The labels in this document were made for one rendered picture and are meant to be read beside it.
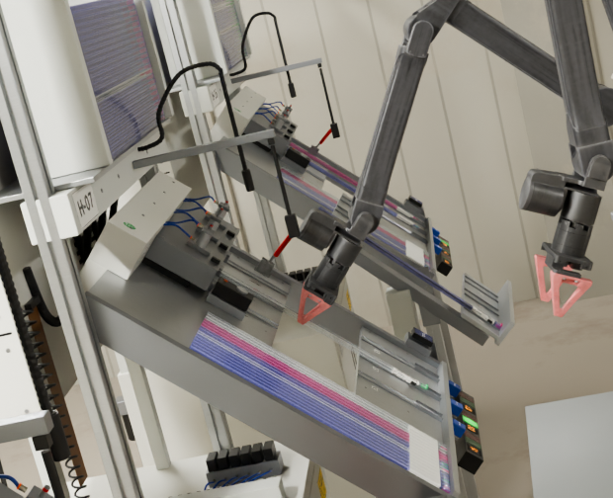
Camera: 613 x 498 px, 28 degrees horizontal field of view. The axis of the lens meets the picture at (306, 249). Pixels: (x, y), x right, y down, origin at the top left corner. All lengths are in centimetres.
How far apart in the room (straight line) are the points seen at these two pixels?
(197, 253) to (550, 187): 71
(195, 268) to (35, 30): 55
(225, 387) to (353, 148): 340
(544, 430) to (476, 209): 285
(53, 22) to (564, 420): 133
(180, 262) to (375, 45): 308
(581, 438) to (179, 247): 89
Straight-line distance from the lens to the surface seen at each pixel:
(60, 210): 199
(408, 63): 242
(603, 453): 250
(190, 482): 276
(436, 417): 246
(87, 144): 211
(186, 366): 206
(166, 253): 235
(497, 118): 534
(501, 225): 543
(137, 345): 207
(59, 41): 210
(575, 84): 204
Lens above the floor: 164
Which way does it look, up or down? 13 degrees down
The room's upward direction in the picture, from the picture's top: 14 degrees counter-clockwise
